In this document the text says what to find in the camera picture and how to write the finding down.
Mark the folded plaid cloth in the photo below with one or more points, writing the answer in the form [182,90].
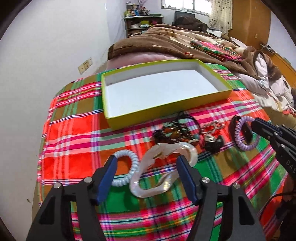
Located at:
[217,51]

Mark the wall socket plate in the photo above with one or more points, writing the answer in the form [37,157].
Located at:
[85,65]

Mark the dark jacket pile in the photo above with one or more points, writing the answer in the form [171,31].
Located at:
[190,23]

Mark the pearly hair claw clip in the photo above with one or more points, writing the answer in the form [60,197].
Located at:
[152,164]

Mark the yellow-green shallow box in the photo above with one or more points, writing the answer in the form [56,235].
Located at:
[144,92]

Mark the pink blossom branches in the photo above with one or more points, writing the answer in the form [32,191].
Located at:
[141,3]

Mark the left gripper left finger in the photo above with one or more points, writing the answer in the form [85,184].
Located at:
[105,177]

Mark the dark wooden shelf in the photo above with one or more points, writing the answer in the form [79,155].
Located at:
[136,25]

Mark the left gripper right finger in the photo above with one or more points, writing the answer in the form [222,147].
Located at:
[186,179]

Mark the pink bed sheet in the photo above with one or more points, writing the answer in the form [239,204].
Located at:
[136,58]

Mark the wooden wardrobe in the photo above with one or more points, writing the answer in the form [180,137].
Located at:
[250,22]

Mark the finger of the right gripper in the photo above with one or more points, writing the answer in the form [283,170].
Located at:
[264,128]

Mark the black wrist band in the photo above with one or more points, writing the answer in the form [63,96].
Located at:
[246,130]

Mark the plaid tablecloth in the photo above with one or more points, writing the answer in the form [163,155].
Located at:
[232,179]

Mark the patterned curtain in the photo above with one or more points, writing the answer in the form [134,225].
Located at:
[220,18]

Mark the white floral quilt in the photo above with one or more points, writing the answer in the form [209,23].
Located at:
[271,90]

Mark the brown fleece blanket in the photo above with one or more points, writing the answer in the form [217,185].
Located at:
[177,42]

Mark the window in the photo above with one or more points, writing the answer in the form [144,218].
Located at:
[197,6]

